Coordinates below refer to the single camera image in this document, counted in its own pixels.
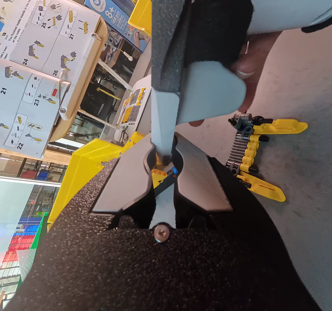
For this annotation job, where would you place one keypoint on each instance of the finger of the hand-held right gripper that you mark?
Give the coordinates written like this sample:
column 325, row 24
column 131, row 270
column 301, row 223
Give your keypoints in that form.
column 163, row 121

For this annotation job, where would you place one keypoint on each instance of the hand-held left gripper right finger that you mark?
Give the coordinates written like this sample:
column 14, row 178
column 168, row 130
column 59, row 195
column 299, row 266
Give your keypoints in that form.
column 205, row 184

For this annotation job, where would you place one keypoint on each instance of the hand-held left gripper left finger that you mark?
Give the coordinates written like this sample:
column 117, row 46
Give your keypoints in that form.
column 122, row 184

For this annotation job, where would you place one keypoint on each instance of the yellow black lego robot model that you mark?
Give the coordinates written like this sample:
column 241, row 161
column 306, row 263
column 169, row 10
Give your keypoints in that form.
column 159, row 178

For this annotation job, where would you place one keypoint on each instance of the grey grille yellow lego assembly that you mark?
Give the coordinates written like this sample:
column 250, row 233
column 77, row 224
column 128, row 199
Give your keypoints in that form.
column 236, row 147

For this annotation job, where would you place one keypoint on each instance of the yellow lego blade with connector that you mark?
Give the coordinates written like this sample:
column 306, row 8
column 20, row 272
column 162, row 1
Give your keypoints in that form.
column 285, row 127

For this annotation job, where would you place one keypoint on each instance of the person's right hand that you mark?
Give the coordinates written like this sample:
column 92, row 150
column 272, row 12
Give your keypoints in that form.
column 259, row 54

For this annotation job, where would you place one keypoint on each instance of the sticker sheet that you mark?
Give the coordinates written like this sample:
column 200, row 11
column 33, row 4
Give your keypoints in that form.
column 131, row 108

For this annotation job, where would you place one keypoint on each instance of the yellow plastic bin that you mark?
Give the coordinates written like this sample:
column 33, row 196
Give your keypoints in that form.
column 141, row 13
column 85, row 165

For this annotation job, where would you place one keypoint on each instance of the robot kit box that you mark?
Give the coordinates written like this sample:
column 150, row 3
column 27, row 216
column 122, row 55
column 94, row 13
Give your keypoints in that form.
column 114, row 13

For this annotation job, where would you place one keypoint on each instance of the black office chair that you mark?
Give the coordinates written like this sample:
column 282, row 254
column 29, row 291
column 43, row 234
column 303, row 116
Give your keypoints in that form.
column 96, row 108

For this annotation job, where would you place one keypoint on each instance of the green plastic bin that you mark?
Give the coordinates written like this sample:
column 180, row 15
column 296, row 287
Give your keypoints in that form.
column 41, row 235

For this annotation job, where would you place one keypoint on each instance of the stack of red blue crates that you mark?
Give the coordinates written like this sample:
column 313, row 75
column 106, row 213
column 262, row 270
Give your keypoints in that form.
column 23, row 234

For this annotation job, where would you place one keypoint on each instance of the instruction booklet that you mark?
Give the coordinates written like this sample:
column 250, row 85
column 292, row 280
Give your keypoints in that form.
column 39, row 44

